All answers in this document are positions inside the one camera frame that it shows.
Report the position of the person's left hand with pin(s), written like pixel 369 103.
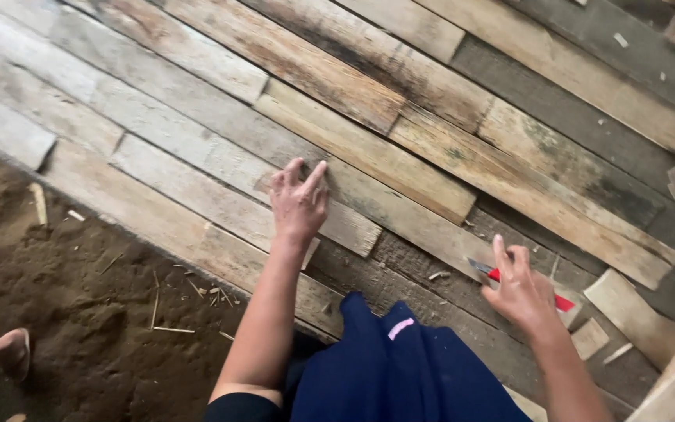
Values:
pixel 298 205

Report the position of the person's right hand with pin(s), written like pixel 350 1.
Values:
pixel 525 299

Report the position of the small square wood offcut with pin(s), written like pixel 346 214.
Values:
pixel 589 339

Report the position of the small wood shaving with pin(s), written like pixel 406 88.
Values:
pixel 438 275

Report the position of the thin white wood sliver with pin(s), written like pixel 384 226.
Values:
pixel 617 353

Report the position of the short loose wooden board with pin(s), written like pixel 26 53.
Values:
pixel 633 316

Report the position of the navy blue garment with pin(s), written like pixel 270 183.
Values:
pixel 396 369

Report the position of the black sleeve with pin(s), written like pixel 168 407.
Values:
pixel 244 409

